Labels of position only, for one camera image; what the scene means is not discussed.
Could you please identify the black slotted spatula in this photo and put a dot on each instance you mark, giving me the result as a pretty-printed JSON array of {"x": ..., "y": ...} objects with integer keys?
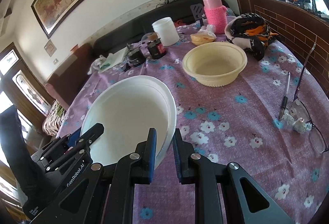
[{"x": 196, "y": 11}]

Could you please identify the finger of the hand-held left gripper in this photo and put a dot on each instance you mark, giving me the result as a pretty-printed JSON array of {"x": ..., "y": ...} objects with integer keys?
[
  {"x": 74, "y": 136},
  {"x": 96, "y": 129}
]

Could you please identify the dark jar with red label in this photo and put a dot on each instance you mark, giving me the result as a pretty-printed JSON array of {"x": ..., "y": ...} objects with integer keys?
[{"x": 157, "y": 50}]

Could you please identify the black sofa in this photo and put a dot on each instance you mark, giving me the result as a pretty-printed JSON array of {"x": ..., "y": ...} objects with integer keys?
[{"x": 128, "y": 29}]

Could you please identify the patterned cushion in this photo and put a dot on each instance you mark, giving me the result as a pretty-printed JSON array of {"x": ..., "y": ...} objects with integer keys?
[{"x": 52, "y": 121}]

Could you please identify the dark jar with black label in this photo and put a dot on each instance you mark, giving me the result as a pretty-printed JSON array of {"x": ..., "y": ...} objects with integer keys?
[{"x": 135, "y": 57}]

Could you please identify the eyeglasses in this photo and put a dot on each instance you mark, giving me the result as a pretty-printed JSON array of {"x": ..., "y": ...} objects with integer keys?
[{"x": 318, "y": 136}]

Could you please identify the cream plastic bowl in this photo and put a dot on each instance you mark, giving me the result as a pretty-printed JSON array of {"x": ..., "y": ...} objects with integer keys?
[{"x": 214, "y": 67}]

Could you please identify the pen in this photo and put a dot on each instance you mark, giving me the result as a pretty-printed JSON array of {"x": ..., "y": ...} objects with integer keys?
[{"x": 284, "y": 100}]

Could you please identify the brown armchair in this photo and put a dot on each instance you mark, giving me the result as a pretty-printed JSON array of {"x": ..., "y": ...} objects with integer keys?
[{"x": 69, "y": 72}]

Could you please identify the crumpled clear wrapper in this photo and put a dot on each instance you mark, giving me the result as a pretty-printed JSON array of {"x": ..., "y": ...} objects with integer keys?
[{"x": 300, "y": 125}]

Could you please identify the black orange patterned scarf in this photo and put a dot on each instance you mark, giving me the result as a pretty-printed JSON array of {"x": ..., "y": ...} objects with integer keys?
[{"x": 246, "y": 31}]

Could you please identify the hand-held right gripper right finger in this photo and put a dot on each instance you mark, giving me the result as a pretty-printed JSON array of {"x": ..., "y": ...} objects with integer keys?
[{"x": 176, "y": 154}]

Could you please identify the white plastic jar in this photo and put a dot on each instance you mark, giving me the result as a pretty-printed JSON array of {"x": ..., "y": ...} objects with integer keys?
[{"x": 165, "y": 31}]

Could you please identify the bag of yellow flatbread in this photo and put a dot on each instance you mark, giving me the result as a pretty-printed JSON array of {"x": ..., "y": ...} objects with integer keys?
[{"x": 201, "y": 38}]

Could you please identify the crumpled foil wrapper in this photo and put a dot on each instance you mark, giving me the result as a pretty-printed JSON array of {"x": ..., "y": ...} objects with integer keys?
[{"x": 286, "y": 117}]

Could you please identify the wooden glazed door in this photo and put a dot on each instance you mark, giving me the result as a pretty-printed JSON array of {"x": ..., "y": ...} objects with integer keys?
[{"x": 23, "y": 100}]

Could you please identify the black flashlight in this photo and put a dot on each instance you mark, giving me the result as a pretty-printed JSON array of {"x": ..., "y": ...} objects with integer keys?
[{"x": 313, "y": 1}]

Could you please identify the pink sleeved bottle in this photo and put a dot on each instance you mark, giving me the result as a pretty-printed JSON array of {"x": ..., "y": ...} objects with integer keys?
[{"x": 214, "y": 16}]

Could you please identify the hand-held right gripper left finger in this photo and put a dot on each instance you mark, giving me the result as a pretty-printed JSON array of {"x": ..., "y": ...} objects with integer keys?
[{"x": 153, "y": 152}]

